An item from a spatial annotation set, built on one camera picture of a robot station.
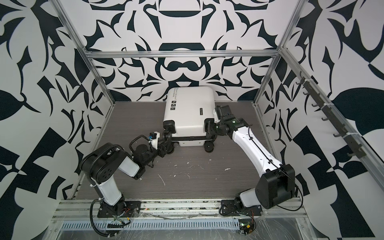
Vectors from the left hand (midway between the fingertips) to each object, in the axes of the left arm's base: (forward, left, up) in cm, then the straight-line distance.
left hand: (168, 137), depth 89 cm
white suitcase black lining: (+10, -12, +12) cm, 19 cm away
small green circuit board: (-43, -38, -10) cm, 58 cm away
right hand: (0, -24, +10) cm, 26 cm away
